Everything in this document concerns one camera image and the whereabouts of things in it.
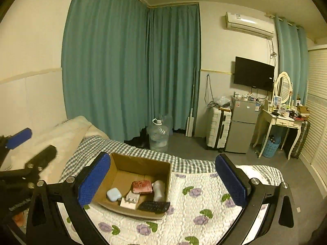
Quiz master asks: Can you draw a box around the light blue earbud case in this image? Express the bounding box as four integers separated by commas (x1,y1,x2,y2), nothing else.
106,187,122,202

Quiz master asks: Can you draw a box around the white charger box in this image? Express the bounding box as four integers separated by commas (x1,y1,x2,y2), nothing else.
120,191,140,210

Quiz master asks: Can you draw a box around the red patterned pouch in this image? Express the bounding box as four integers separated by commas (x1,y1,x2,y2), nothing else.
131,180,152,194

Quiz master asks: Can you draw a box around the black tv remote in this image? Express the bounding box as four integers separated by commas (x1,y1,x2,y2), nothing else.
138,201,170,214

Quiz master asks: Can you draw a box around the white plug-in device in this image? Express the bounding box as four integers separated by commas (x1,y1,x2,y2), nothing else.
152,180,166,202

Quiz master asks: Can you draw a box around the person's left hand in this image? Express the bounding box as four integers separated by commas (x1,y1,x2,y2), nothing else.
12,212,26,227

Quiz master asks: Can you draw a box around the cream pillow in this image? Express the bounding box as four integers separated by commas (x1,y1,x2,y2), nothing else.
1,116,108,184

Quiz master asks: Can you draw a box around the white louvered wardrobe door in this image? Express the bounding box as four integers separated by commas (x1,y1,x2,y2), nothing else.
302,44,327,183

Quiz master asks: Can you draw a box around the blue laundry basket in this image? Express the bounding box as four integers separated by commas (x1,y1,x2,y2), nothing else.
262,135,280,158

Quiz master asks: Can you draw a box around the floral quilted bedspread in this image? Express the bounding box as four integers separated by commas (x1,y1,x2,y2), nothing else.
57,164,284,245

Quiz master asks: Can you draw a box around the dark suitcase by wardrobe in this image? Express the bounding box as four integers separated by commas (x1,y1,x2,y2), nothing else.
291,121,311,159

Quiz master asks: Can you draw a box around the open cardboard box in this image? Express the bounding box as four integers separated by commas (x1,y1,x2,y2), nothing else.
91,152,172,220

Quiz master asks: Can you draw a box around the white dressing table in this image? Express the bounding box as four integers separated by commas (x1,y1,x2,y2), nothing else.
252,109,302,160

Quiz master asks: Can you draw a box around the silver mini fridge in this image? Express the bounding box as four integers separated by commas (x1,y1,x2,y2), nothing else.
225,97,260,154

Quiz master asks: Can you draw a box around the grey checked bed sheet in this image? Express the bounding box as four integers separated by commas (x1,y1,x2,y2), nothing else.
60,134,284,184

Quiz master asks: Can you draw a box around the white suitcase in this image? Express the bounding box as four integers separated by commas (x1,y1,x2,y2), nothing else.
206,107,232,149

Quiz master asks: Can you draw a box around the clear water jug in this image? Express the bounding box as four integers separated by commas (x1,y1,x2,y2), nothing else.
147,118,169,153

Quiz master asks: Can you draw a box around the green curtain left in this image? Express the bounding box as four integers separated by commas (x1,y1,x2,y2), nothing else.
62,0,201,142

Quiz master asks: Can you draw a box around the green curtain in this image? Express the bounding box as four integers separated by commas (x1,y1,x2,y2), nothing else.
62,0,201,142
275,16,309,104

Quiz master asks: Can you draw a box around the white mop pole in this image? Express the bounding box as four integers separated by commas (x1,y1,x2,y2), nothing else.
186,68,196,137

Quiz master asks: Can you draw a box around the oval vanity mirror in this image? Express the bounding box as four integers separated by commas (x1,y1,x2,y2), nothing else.
273,71,293,105

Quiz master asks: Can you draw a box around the green curtain right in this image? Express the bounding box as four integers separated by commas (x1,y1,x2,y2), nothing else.
275,16,309,104

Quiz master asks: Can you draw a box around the white air conditioner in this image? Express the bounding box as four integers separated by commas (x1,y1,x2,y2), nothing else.
226,12,275,39

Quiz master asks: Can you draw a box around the black wall television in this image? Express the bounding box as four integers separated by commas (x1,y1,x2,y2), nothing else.
233,56,275,92

